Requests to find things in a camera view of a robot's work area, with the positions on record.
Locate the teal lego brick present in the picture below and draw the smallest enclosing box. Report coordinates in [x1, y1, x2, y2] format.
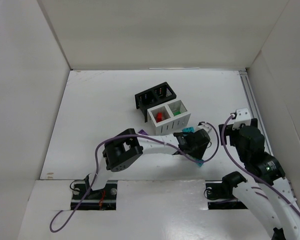
[182, 127, 195, 134]

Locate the red lego block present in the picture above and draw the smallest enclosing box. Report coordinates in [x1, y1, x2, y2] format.
[156, 112, 164, 123]

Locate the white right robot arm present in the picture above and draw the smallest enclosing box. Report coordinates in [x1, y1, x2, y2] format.
[220, 123, 300, 240]

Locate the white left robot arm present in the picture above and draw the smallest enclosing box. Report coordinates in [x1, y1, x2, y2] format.
[84, 128, 211, 192]

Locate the small teal square lego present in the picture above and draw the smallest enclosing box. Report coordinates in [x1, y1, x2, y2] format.
[195, 160, 204, 167]

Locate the white two-slot container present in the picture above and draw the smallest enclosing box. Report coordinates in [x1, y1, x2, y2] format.
[147, 99, 191, 136]

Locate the purple lego brick upright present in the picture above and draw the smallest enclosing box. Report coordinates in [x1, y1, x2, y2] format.
[138, 129, 148, 136]

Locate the black two-slot container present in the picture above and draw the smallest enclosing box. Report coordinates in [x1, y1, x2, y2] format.
[134, 82, 177, 123]

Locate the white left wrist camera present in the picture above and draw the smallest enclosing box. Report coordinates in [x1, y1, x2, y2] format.
[195, 121, 213, 133]

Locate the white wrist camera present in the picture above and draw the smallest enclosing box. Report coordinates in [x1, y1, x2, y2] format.
[195, 121, 213, 133]
[231, 108, 252, 130]

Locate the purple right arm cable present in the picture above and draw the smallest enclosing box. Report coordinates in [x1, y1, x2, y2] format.
[219, 114, 300, 226]

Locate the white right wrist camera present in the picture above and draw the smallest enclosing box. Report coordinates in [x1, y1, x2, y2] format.
[231, 108, 252, 130]

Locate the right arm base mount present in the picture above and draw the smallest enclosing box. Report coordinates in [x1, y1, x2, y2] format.
[204, 182, 247, 210]

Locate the aluminium rail right edge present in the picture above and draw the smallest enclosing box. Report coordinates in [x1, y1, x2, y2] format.
[239, 70, 273, 155]

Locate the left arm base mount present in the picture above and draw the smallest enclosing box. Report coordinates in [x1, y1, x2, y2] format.
[70, 180, 118, 211]

